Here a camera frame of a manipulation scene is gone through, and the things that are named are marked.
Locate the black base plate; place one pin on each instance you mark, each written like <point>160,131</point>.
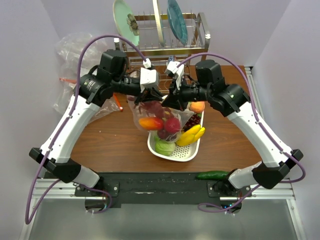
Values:
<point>168,188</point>

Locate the orange peach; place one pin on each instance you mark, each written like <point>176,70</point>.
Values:
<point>197,107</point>

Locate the white perforated fruit tray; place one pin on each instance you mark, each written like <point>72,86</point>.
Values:
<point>181,153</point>

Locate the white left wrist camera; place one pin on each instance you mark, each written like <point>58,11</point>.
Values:
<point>149,78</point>

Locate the small red strawberry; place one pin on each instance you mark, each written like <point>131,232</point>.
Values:
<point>172,125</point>

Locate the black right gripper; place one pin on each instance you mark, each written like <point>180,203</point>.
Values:
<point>176,101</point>

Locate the mint green flower plate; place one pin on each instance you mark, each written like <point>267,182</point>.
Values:
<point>125,21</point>

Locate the green cucumber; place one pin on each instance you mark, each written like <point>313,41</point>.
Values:
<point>212,175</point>

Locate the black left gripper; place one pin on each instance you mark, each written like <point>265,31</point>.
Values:
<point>149,94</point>

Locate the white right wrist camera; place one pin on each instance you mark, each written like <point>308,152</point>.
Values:
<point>175,69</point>

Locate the pile of clear plastic bags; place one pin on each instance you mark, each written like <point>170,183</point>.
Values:
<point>68,50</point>

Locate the teal blue plate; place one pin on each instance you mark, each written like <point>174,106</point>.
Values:
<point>177,22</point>

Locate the orange red pepper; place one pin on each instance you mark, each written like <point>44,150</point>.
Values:
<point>151,123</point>

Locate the beige rimmed plate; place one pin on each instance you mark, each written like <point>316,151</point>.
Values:
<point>158,21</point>

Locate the red plastic lobster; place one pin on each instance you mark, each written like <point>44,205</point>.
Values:
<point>155,108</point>

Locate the green white cabbage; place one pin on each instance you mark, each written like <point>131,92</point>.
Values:
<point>164,148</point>

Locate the purple grape bunch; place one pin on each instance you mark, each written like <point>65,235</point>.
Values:
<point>193,121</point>

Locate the dark red apple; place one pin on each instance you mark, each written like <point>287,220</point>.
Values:
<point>164,135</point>

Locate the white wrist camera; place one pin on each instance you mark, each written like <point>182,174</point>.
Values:
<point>175,69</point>
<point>149,78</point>

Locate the steel dish rack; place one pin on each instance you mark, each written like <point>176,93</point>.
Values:
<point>159,46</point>

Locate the clear polka dot zip bag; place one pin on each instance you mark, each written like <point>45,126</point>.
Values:
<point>183,116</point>

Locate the large yellow banana bunch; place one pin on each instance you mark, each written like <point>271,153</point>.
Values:
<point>191,136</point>

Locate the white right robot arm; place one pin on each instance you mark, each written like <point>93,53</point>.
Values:
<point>277,158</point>

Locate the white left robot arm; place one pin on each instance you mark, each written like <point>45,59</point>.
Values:
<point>95,87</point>

